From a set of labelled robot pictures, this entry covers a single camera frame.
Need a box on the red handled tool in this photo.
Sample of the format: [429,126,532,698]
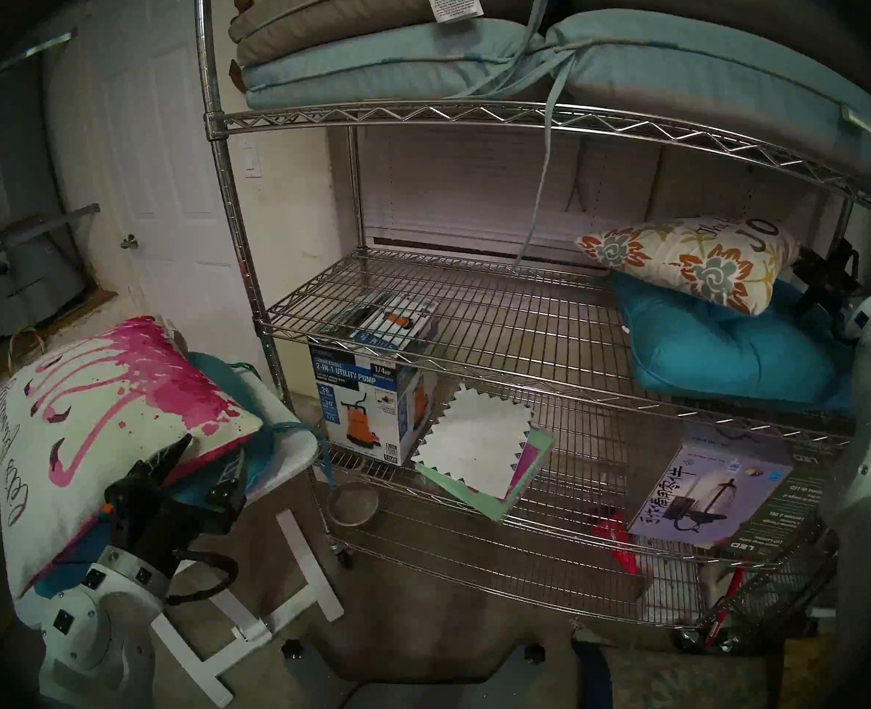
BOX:
[701,564,746,649]

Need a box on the grey water heater tank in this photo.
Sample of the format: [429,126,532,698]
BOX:
[0,220,89,339]

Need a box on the pink flamingo throw pillow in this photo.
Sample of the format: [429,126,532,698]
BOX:
[0,316,265,597]

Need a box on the light blue bench cushion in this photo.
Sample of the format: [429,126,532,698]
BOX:
[242,18,554,110]

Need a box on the floral JOY throw pillow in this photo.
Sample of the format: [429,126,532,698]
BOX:
[574,214,802,317]

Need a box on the metal heater strap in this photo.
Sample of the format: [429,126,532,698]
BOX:
[0,28,78,73]

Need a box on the magenta paper folder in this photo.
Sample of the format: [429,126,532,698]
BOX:
[508,438,541,498]

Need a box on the white panel door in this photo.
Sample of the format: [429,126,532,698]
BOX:
[44,0,259,346]

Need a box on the LED lamp product box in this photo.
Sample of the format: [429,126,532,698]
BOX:
[627,431,827,549]

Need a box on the clear glass bowl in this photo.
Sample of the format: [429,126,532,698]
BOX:
[327,482,381,527]

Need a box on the light blue cushion tie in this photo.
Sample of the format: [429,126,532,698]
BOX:
[513,50,576,269]

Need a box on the blue cloth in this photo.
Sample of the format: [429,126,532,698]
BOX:
[572,637,613,709]

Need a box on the white folding table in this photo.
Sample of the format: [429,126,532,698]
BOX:
[14,360,347,708]

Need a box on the utility pump cardboard box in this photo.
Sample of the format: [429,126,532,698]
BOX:
[308,294,440,466]

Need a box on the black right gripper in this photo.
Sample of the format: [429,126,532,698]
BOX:
[793,244,866,324]

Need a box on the teal tufted seat cushion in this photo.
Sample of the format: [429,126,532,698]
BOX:
[613,272,857,413]

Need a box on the grey metal bar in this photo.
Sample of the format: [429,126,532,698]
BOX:
[0,204,102,254]

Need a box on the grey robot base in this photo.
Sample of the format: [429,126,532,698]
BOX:
[288,634,576,709]

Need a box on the blue and taupe bench cushion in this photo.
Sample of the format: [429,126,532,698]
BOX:
[546,10,871,191]

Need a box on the chrome wire shelf rack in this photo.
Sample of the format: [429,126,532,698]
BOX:
[195,0,871,642]

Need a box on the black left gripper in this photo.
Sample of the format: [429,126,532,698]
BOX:
[103,434,250,577]

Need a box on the red plastic item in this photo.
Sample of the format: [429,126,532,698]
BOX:
[590,508,643,575]

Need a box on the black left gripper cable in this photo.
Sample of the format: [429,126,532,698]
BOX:
[162,549,240,609]

